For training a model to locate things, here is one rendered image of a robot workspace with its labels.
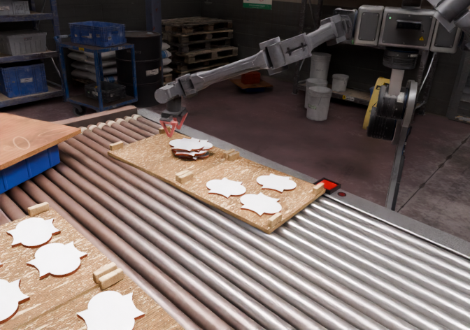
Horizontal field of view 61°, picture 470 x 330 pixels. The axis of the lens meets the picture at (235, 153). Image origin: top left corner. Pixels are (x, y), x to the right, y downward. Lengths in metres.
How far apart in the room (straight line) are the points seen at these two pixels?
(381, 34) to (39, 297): 1.51
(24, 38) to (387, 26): 4.52
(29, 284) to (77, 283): 0.11
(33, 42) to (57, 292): 4.76
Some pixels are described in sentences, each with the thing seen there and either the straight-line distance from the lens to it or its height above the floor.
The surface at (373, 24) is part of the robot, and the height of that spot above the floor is 1.46.
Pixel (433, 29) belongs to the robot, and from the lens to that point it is 1.82.
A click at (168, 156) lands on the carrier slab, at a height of 0.94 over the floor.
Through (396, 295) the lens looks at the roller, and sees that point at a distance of 1.13.
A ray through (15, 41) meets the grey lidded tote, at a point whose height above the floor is 0.80.
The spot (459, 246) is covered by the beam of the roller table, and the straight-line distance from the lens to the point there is 1.39.
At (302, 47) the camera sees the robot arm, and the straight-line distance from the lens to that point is 1.34.
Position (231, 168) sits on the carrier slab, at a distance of 1.56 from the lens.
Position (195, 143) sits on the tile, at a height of 0.99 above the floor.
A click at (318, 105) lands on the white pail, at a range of 5.04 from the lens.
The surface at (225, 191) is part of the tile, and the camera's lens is 1.38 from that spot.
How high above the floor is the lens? 1.63
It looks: 24 degrees down
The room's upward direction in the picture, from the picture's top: 2 degrees clockwise
